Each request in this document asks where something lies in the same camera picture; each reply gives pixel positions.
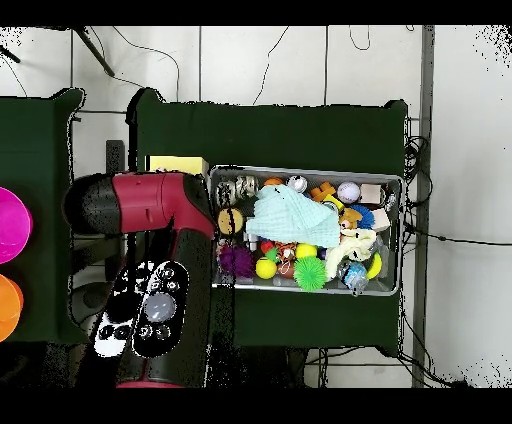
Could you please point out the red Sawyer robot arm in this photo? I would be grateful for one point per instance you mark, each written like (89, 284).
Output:
(144, 200)

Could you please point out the mint green waffle cloth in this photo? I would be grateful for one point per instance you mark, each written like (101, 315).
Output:
(292, 218)

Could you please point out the blue koosh ball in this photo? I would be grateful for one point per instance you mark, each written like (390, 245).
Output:
(364, 216)

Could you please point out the green koosh ball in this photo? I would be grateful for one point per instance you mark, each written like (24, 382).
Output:
(310, 273)

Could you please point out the white baseball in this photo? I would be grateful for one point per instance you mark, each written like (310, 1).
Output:
(348, 192)

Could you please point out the silver drink can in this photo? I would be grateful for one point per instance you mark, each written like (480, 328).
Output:
(296, 184)

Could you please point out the crushed plastic water bottle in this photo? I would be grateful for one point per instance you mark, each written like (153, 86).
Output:
(354, 276)

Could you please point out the orange round disc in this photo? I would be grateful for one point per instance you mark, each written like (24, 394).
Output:
(8, 308)

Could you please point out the wooden box three holes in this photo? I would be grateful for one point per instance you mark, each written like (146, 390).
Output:
(188, 164)

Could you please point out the toy hamburger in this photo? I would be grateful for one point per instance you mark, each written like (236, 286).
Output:
(230, 220)

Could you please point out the pink round disc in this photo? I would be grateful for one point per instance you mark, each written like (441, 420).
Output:
(12, 224)

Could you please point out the black tripod leg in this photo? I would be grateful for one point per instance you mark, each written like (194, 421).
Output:
(10, 54)
(94, 50)

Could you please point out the grey stand foot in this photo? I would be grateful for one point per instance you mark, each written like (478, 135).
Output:
(86, 300)

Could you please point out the dark green table cloth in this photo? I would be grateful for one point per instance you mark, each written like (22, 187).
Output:
(280, 136)
(36, 160)

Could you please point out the black upright panel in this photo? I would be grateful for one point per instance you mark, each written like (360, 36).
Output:
(115, 154)

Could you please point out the shallow silver mesh bin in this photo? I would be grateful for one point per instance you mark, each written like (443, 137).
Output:
(386, 280)

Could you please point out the purple spiky ball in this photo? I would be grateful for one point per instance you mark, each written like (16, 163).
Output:
(236, 260)

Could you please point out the yellow smiley ball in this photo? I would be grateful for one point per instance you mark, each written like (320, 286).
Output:
(266, 268)

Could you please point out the grey floor strip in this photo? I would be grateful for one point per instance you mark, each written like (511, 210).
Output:
(424, 120)

